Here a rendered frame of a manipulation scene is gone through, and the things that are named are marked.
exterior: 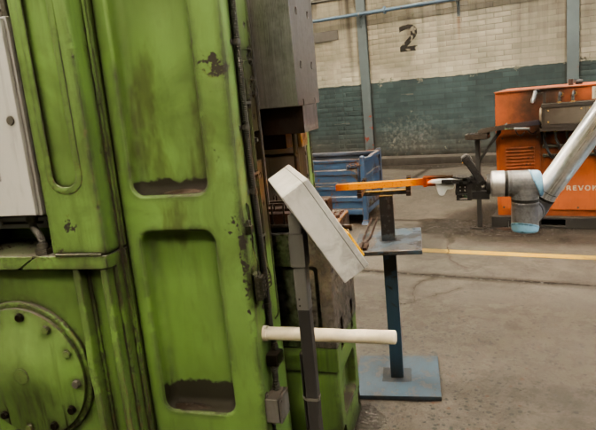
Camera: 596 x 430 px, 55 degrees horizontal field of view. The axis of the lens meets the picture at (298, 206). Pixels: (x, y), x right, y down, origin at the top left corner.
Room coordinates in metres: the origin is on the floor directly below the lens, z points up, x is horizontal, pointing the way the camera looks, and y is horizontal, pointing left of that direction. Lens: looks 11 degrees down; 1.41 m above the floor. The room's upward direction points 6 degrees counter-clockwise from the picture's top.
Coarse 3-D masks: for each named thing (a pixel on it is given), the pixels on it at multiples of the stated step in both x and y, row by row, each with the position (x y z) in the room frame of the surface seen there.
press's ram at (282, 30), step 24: (264, 0) 1.98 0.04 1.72; (288, 0) 1.96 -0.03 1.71; (264, 24) 1.99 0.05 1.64; (288, 24) 1.96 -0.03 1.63; (312, 24) 2.24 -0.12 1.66; (264, 48) 1.99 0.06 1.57; (288, 48) 1.97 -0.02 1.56; (312, 48) 2.21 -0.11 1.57; (264, 72) 1.99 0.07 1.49; (288, 72) 1.97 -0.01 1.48; (312, 72) 2.18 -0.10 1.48; (264, 96) 2.00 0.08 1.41; (288, 96) 1.97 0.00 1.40; (312, 96) 2.15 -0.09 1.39
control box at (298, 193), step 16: (272, 176) 1.69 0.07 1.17; (288, 176) 1.54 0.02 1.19; (304, 176) 1.42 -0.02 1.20; (288, 192) 1.37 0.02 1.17; (304, 192) 1.38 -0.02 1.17; (304, 208) 1.38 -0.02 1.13; (320, 208) 1.38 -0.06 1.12; (304, 224) 1.37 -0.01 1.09; (320, 224) 1.38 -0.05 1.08; (336, 224) 1.39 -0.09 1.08; (320, 240) 1.38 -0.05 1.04; (336, 240) 1.38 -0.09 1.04; (336, 256) 1.38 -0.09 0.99; (352, 256) 1.39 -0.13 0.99; (336, 272) 1.39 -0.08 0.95; (352, 272) 1.39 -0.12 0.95
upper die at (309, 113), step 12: (276, 108) 2.04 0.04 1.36; (288, 108) 2.02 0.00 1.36; (300, 108) 2.01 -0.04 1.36; (312, 108) 2.14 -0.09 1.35; (264, 120) 2.05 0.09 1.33; (276, 120) 2.04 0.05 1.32; (288, 120) 2.02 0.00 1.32; (300, 120) 2.01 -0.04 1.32; (312, 120) 2.12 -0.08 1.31; (264, 132) 2.05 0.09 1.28; (276, 132) 2.04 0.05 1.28; (288, 132) 2.03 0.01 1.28; (300, 132) 2.01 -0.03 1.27
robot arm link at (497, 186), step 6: (492, 174) 1.92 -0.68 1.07; (498, 174) 1.91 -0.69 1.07; (504, 174) 1.91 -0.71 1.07; (492, 180) 1.90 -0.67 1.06; (498, 180) 1.90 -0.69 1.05; (504, 180) 1.89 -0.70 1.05; (492, 186) 1.90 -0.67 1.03; (498, 186) 1.89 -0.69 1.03; (504, 186) 1.89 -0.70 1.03; (492, 192) 1.91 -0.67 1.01; (498, 192) 1.90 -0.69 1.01; (504, 192) 1.90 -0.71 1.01
